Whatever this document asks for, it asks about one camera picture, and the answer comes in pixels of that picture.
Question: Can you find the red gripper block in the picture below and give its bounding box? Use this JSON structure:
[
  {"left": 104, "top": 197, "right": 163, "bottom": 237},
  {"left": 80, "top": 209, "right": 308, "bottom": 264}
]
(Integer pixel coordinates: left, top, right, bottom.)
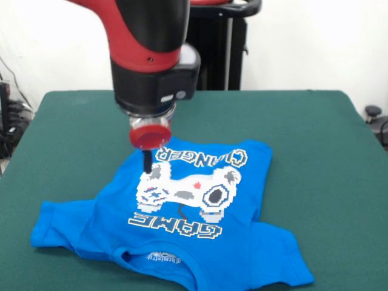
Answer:
[{"left": 127, "top": 104, "right": 176, "bottom": 175}]

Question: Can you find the blue printed t-shirt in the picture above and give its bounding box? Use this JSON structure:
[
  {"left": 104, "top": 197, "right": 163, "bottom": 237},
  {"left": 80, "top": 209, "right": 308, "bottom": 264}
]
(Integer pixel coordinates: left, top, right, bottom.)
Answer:
[{"left": 29, "top": 136, "right": 316, "bottom": 291}]

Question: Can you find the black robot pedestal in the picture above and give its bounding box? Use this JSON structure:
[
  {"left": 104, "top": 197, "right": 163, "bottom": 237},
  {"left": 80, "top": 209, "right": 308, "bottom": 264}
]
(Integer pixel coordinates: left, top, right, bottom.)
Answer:
[{"left": 181, "top": 0, "right": 261, "bottom": 92}]

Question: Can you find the dark green table cloth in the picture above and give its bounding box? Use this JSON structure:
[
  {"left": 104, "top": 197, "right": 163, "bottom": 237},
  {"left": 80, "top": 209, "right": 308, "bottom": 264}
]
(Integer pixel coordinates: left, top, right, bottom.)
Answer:
[{"left": 0, "top": 90, "right": 388, "bottom": 291}]

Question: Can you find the black electronics box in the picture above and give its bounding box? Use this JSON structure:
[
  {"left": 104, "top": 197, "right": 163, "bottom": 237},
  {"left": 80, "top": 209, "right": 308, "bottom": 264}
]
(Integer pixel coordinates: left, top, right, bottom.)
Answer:
[{"left": 0, "top": 81, "right": 10, "bottom": 137}]

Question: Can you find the black cable bundle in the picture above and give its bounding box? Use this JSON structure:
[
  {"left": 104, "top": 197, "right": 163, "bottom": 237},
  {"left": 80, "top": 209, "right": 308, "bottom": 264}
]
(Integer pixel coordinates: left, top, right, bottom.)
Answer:
[{"left": 0, "top": 99, "right": 35, "bottom": 159}]

